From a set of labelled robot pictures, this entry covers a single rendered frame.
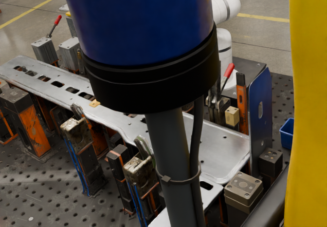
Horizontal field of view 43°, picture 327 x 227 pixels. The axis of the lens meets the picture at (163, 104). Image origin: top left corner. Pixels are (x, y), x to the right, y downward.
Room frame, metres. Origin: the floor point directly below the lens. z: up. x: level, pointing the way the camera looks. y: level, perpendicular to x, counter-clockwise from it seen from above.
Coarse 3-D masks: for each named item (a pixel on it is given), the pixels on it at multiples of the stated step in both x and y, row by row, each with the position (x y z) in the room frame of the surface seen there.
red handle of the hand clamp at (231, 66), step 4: (232, 64) 1.21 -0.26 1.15; (228, 68) 1.20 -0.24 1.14; (232, 68) 1.20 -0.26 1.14; (228, 72) 1.19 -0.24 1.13; (224, 76) 1.18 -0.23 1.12; (228, 76) 1.18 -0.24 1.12; (224, 80) 1.17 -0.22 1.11; (224, 84) 1.16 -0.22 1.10; (220, 88) 1.15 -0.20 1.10; (220, 92) 1.15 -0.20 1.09; (212, 100) 1.13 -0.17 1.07
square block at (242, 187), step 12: (240, 180) 0.76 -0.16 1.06; (252, 180) 0.75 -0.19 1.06; (228, 192) 0.74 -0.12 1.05; (240, 192) 0.72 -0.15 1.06; (252, 192) 0.71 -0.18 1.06; (228, 204) 0.74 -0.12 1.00; (240, 204) 0.71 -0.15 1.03; (252, 204) 0.70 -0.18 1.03; (228, 216) 0.75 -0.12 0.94; (240, 216) 0.72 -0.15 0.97
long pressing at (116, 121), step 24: (0, 72) 1.79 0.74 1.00; (24, 72) 1.74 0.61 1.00; (48, 72) 1.69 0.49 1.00; (48, 96) 1.48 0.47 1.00; (72, 96) 1.44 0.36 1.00; (96, 120) 1.25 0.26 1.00; (120, 120) 1.21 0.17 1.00; (192, 120) 1.13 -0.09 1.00; (216, 144) 0.99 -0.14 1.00; (240, 144) 0.96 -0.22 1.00; (216, 168) 0.88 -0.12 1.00; (240, 168) 0.87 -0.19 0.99
